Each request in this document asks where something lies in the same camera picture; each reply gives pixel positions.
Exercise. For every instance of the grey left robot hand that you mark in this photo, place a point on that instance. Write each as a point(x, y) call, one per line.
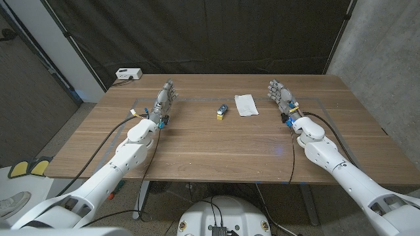
point(162, 98)

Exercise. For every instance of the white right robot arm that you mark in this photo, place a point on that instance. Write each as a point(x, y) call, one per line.
point(328, 157)

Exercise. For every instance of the blue toy car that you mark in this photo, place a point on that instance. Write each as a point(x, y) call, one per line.
point(222, 109)

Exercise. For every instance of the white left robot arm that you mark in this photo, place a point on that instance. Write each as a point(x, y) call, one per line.
point(128, 157)

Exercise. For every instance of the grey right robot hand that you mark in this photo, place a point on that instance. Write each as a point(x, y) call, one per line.
point(285, 96)

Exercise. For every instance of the grey sneaker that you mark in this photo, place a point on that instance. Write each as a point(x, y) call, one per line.
point(13, 204)

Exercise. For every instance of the grey table leg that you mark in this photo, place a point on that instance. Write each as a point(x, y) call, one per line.
point(310, 204)
point(140, 200)

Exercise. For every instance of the white power strip box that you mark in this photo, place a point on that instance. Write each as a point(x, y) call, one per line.
point(128, 73)

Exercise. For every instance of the backdrop stand pole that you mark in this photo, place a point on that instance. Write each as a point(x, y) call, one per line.
point(77, 49)
point(339, 36)

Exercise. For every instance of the yellow block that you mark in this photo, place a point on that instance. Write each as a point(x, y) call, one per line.
point(220, 116)

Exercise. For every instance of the black backdrop curtain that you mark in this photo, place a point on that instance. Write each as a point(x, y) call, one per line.
point(203, 36)

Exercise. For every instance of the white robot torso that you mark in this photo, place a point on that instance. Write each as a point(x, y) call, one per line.
point(226, 213)

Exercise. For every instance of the white plastic bag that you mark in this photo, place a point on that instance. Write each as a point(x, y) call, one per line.
point(246, 105)

